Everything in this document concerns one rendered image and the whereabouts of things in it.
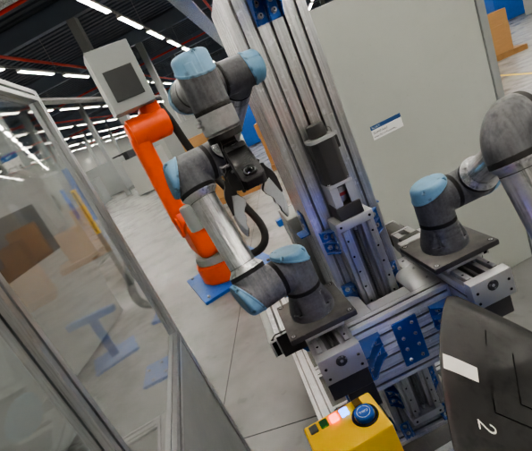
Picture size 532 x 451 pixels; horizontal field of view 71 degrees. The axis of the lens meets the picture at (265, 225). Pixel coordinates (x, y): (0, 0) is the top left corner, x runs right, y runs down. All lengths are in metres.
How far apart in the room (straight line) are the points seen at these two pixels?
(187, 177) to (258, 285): 0.38
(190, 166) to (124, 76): 3.17
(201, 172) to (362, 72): 1.37
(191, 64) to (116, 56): 3.59
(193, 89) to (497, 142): 0.62
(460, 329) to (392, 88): 2.01
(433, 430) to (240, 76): 1.60
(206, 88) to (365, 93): 1.64
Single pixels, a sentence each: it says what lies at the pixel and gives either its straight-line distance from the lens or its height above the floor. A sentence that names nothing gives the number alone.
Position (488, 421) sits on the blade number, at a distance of 0.39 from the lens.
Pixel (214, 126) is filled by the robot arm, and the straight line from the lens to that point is 0.72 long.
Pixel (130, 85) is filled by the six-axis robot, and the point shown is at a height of 2.36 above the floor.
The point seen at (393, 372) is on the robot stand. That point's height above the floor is 0.72.
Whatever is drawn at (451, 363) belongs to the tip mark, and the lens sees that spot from 0.40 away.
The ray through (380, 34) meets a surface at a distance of 2.37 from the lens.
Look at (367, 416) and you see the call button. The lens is 0.85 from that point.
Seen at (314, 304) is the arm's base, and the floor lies 1.09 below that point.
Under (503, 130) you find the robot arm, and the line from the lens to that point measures 0.93.
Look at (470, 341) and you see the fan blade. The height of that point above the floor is 1.41.
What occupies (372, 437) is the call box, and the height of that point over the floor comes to 1.07.
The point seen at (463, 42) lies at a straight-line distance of 2.65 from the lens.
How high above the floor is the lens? 1.71
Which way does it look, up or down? 17 degrees down
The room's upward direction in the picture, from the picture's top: 25 degrees counter-clockwise
